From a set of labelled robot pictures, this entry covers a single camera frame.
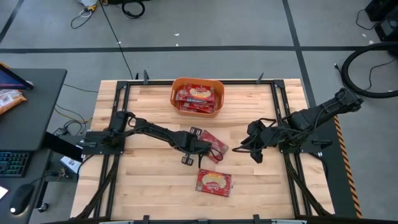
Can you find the black caster wheel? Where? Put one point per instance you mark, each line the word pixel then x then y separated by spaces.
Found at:
pixel 43 207

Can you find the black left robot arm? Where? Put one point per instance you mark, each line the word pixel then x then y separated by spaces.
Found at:
pixel 155 130

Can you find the white bucket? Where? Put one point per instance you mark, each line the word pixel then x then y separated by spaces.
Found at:
pixel 87 2

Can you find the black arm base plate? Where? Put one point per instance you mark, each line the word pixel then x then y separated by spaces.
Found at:
pixel 96 149
pixel 323 144

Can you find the black desk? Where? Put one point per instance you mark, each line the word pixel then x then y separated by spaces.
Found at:
pixel 37 118

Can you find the small white box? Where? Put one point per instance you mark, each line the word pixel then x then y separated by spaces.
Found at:
pixel 70 164

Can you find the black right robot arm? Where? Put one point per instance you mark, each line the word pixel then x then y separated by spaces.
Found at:
pixel 323 110

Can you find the orange plastic basket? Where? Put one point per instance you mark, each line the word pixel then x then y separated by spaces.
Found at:
pixel 199 115

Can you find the black rectangular panel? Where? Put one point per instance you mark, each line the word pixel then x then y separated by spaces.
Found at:
pixel 62 147

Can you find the orange snack bag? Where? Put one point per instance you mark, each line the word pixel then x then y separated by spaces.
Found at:
pixel 11 101

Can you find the black equipment case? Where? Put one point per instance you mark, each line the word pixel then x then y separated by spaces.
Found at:
pixel 384 9

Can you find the black aluminium table frame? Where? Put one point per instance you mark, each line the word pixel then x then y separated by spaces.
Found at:
pixel 242 82

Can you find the black hazard-striped platform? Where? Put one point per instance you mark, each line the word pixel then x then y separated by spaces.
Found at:
pixel 339 174

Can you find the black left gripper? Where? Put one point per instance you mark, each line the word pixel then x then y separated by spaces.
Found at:
pixel 192 144

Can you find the black-framed screen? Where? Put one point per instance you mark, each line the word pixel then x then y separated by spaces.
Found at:
pixel 9 81

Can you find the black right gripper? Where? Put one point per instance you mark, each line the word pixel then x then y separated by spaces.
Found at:
pixel 264 137

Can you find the black keyboard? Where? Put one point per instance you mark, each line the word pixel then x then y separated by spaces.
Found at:
pixel 14 164

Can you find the black equipment box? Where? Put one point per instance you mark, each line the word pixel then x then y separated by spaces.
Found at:
pixel 388 31

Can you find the black computer mouse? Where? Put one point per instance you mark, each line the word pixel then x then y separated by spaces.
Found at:
pixel 21 199

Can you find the red popcorn bag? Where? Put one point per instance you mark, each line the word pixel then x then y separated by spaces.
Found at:
pixel 199 108
pixel 214 183
pixel 199 92
pixel 214 141
pixel 186 100

